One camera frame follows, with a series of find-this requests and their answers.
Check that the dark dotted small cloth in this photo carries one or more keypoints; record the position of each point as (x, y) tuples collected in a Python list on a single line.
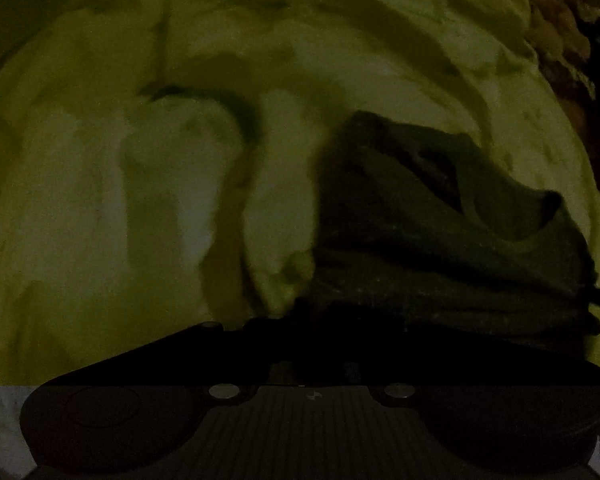
[(420, 260)]

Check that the white floral blanket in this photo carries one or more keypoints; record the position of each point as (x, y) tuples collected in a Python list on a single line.
[(155, 185)]

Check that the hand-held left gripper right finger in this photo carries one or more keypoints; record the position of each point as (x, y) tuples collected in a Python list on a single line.
[(380, 355)]

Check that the patterned crumpled cloth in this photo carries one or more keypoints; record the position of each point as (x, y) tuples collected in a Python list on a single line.
[(560, 35)]

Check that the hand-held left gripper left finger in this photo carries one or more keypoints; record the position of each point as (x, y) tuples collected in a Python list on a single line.
[(240, 347)]

